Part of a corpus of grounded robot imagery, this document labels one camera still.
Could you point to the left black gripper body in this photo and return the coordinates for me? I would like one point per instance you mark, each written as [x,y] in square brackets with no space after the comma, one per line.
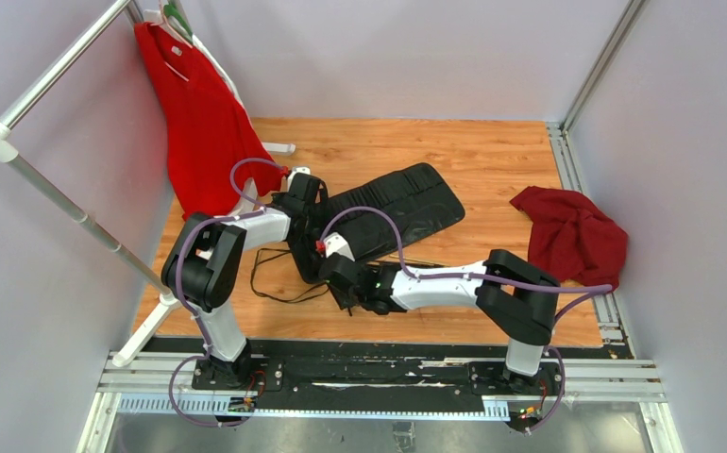
[317,214]

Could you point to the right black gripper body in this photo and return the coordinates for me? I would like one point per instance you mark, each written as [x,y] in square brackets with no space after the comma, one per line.
[347,300]

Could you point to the black angled brush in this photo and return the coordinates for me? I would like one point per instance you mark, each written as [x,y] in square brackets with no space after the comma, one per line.
[417,262]

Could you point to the black makeup brush roll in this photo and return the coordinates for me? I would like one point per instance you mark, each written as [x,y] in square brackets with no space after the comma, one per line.
[415,201]

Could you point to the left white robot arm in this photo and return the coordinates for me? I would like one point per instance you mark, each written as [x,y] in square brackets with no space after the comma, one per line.
[202,267]

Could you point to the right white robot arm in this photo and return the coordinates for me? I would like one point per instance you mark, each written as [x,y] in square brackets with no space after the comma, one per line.
[516,296]

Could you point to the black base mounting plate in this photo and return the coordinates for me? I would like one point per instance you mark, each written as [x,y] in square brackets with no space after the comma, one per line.
[369,377]

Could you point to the red hanging shirt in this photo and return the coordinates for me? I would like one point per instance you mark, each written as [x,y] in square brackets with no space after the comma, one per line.
[213,150]

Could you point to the dark red crumpled cloth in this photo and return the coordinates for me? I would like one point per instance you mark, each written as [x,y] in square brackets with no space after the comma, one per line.
[571,238]

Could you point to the green white hangers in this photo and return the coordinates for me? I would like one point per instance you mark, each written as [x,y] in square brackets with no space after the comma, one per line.
[167,16]

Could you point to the metal clothes rack pole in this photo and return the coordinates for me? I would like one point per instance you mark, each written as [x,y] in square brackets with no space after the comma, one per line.
[99,136]

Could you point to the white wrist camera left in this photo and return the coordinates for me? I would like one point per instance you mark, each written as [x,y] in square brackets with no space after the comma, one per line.
[334,244]

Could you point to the aluminium frame post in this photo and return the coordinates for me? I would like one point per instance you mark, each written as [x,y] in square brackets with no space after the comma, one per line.
[619,33]

